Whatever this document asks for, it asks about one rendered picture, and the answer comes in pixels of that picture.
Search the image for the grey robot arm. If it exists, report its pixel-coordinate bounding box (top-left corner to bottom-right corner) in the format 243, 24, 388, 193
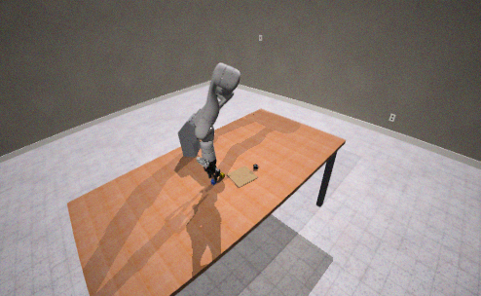
193, 63, 241, 167

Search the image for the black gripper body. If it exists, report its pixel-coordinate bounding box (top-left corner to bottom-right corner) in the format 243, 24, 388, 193
208, 159, 217, 171

